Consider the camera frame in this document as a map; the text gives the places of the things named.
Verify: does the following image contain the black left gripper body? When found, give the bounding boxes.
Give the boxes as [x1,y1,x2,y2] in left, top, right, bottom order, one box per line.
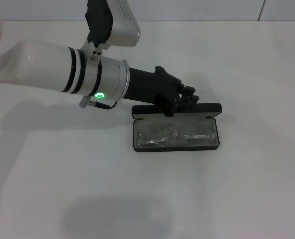
[123,65,186,118]

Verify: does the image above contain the clear white glasses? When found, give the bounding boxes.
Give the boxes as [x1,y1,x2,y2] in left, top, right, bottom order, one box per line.
[136,121,216,146]

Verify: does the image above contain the black glasses case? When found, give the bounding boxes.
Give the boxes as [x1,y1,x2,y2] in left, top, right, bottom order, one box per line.
[131,102,223,153]

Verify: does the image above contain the left gripper cable with connector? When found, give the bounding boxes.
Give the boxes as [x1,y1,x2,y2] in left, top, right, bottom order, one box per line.
[78,95,119,111]

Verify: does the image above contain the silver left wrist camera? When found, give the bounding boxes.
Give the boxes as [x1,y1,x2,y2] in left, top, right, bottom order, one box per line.
[81,0,141,68]

